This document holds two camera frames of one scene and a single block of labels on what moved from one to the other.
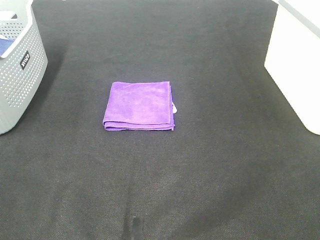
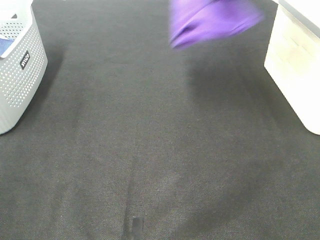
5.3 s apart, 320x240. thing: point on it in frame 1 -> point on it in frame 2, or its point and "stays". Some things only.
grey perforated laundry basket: [23, 69] stays
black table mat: [241, 164] stays
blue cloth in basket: [5, 44] stays
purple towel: [140, 106] -> [193, 21]
